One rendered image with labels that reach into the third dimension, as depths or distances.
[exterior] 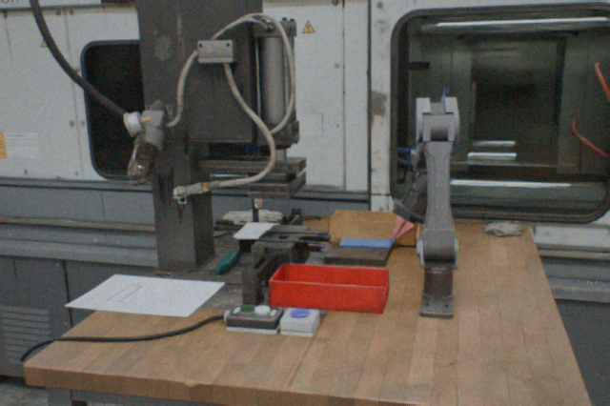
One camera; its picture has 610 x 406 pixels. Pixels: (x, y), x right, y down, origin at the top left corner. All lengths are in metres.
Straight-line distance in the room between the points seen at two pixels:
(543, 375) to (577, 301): 1.07
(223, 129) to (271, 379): 0.67
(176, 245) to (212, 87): 0.42
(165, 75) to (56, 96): 1.11
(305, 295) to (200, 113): 0.51
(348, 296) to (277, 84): 0.53
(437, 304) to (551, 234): 0.81
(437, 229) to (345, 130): 0.85
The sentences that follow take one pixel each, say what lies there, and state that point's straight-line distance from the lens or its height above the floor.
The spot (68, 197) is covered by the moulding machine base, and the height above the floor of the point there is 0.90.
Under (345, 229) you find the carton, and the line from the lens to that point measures 1.86.
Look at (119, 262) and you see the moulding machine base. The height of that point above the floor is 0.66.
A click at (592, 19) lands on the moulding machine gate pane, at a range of 2.11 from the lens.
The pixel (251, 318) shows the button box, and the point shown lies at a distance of 1.32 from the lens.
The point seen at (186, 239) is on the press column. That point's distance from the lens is 1.69.
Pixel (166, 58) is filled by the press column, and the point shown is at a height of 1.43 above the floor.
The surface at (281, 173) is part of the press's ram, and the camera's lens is 1.58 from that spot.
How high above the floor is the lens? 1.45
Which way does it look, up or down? 14 degrees down
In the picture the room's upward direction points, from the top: 1 degrees counter-clockwise
